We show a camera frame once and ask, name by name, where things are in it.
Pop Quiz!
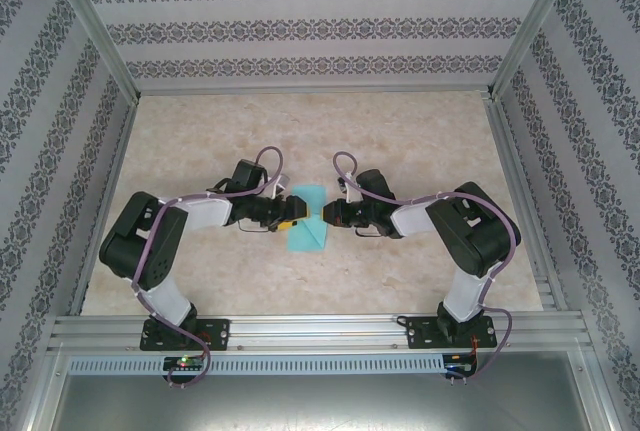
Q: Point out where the teal paper sheet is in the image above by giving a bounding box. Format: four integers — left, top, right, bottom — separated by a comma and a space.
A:
285, 183, 328, 254

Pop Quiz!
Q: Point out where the grey sheet metal panel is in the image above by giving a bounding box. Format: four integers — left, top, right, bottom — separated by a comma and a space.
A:
47, 373, 599, 431

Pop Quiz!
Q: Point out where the aluminium mounting rail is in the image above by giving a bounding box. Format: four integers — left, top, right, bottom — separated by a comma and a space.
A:
47, 311, 596, 353

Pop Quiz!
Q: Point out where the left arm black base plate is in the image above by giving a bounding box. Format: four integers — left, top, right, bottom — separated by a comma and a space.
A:
139, 317, 233, 353

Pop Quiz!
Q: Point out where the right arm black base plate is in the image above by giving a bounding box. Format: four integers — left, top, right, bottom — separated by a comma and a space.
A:
404, 314, 499, 351

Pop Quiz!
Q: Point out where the grey slotted cable duct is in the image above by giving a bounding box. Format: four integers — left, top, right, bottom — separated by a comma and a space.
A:
67, 353, 447, 376

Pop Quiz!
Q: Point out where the aluminium table side rail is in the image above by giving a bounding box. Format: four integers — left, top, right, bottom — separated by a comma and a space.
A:
480, 91, 570, 313
66, 94, 144, 317

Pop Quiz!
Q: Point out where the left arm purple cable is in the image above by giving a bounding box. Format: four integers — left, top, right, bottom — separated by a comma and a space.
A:
130, 145, 289, 390

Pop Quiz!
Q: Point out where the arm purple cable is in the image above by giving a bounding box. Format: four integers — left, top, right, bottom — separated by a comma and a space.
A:
130, 145, 289, 390
332, 151, 522, 385

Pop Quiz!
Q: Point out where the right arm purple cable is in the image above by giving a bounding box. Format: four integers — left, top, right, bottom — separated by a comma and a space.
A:
332, 151, 522, 385

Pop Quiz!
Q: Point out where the short aluminium frame post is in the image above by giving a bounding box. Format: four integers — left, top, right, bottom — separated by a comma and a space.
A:
19, 345, 71, 431
568, 345, 627, 431

